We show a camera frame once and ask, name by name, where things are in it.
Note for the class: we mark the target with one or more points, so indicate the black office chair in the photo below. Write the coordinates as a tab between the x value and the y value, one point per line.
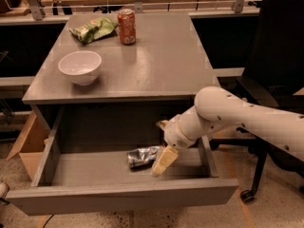
274	73

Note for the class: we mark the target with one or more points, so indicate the grey cabinet counter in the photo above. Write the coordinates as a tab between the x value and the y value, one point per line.
166	62

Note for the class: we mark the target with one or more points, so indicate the white ceramic bowl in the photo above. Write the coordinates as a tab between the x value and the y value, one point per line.
81	67

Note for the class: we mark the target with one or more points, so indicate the crushed silver redbull can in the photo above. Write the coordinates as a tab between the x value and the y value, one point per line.
142	156

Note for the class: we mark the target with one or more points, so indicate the brown cardboard box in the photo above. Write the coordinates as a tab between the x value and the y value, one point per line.
30	144

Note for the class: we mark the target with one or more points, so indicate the long background workbench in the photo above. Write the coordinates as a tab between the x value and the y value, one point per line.
52	11

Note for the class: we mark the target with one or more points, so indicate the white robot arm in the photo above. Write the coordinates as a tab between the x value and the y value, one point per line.
214	108

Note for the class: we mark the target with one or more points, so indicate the orange soda can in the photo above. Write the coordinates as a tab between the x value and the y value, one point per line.
127	29

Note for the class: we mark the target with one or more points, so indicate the green chip bag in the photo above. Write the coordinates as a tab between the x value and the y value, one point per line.
94	30

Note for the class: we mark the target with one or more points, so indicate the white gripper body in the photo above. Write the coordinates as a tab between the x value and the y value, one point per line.
176	136

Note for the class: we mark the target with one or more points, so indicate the white shoe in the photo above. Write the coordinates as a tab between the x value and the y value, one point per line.
3	190

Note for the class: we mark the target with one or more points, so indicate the grey open top drawer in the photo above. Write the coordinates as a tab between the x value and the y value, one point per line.
84	166

